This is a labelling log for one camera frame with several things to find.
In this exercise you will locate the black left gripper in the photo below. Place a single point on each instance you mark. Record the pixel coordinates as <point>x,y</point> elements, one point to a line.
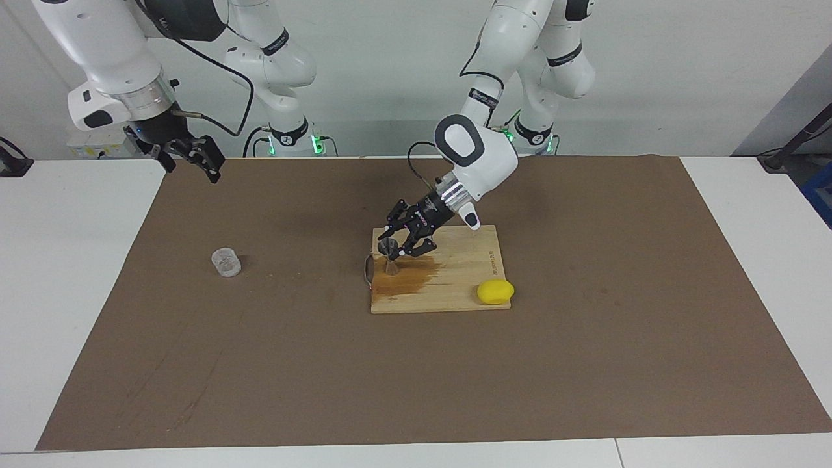
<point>430,211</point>

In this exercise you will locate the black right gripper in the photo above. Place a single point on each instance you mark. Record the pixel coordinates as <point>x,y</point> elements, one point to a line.
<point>159,130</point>

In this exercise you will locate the metal jigger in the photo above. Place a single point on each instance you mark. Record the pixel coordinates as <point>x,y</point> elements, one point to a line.
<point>390,247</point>

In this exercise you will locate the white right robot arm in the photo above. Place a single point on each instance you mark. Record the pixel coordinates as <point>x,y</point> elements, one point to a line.
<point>97,45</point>

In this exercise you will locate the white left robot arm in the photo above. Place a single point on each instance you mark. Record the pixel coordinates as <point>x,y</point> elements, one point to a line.
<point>494,156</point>

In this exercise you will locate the wooden cutting board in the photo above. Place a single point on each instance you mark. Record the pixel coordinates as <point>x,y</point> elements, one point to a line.
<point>461,273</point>

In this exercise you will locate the white power strip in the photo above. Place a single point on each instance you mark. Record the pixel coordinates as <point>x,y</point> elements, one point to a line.
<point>97,148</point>

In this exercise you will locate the yellow lemon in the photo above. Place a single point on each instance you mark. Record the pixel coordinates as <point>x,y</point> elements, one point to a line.
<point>495,292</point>

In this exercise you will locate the brown table mat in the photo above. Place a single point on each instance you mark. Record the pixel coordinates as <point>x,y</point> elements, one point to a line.
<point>416,377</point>

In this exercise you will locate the black stand pole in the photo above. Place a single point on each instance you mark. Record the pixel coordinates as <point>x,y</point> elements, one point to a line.
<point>796,140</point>

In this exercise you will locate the blue crate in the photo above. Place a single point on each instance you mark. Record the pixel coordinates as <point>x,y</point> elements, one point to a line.
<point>820,192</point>

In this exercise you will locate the black clamp mount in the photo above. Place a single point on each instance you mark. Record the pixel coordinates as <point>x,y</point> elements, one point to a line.
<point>13,166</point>

